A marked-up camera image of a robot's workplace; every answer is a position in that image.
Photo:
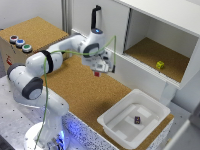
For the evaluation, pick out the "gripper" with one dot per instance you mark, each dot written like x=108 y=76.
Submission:
x=102 y=64

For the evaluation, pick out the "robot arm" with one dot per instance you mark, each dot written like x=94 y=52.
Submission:
x=36 y=65

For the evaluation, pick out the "white plastic box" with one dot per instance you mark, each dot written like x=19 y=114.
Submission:
x=116 y=125

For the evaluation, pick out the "wooden drawer box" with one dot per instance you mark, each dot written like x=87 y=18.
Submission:
x=36 y=31

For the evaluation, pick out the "white sliding door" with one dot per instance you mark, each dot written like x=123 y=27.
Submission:
x=113 y=20

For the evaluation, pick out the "yellow block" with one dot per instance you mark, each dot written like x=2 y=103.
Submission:
x=160 y=65

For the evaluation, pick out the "purple block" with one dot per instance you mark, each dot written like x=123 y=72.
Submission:
x=137 y=119

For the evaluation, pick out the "white cabinet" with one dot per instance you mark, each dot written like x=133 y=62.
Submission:
x=150 y=11

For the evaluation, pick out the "green button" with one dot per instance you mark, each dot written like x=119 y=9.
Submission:
x=26 y=47

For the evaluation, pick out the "blue button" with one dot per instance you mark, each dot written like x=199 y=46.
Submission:
x=20 y=42

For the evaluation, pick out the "red button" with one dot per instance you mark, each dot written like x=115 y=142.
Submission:
x=14 y=38

